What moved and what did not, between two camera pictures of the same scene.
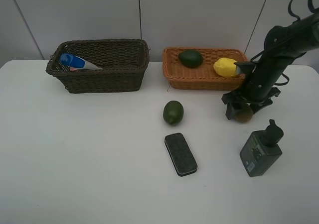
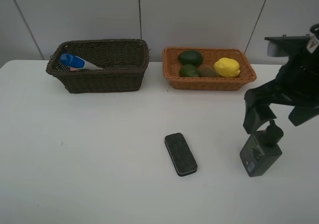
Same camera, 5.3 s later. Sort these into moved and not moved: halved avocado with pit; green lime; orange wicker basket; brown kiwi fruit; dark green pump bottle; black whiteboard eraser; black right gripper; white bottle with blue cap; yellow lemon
Moved: black right gripper; brown kiwi fruit; green lime
Not moved: halved avocado with pit; black whiteboard eraser; dark green pump bottle; orange wicker basket; white bottle with blue cap; yellow lemon
